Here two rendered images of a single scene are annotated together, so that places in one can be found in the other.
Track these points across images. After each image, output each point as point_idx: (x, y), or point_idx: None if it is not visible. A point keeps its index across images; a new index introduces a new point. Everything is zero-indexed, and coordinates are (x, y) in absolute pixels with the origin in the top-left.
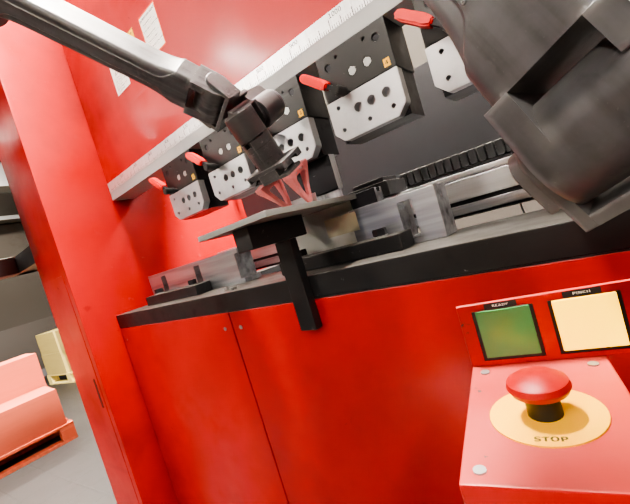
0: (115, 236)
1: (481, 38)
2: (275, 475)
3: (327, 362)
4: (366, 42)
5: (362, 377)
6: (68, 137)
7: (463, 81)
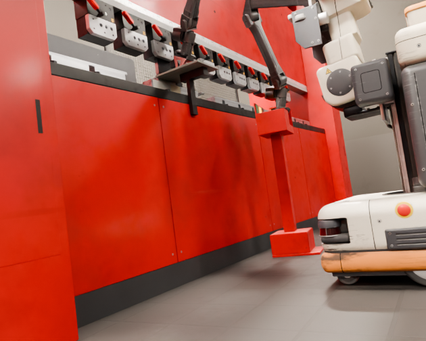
0: None
1: (277, 68)
2: (167, 190)
3: (195, 129)
4: None
5: (203, 136)
6: None
7: None
